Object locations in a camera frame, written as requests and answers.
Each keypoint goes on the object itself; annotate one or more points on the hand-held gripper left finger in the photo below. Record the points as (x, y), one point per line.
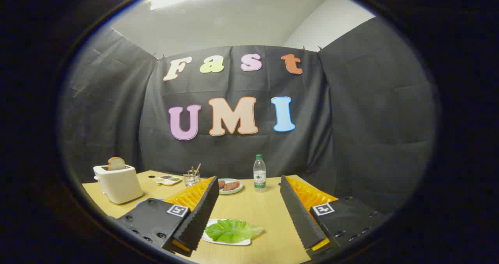
(202, 213)

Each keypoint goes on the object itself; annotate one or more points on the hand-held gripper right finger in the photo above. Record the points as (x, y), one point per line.
(300, 217)

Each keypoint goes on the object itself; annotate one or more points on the green lettuce leaf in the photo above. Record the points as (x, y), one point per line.
(234, 231)

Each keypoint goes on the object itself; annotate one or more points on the brown toast bread slice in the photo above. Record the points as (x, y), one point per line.
(116, 163)

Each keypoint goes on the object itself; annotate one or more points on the small red meat piece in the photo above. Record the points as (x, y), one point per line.
(221, 185)

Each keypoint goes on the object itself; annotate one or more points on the white plate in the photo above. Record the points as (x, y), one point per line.
(222, 242)

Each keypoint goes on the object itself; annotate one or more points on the pale round plate with meat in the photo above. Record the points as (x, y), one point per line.
(234, 191)

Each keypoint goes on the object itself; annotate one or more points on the large red meat piece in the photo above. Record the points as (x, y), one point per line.
(232, 186)

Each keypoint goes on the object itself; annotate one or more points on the white divided dish with beans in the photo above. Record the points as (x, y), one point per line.
(167, 181)

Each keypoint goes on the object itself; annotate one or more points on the blue plate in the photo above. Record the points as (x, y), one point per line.
(150, 201)

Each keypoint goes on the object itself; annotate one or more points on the clear water bottle green cap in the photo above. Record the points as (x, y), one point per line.
(259, 176)

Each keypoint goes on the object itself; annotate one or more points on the white toaster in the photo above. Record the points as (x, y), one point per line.
(119, 184)

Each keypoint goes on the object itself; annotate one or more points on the black backdrop cloth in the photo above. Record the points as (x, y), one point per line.
(351, 119)

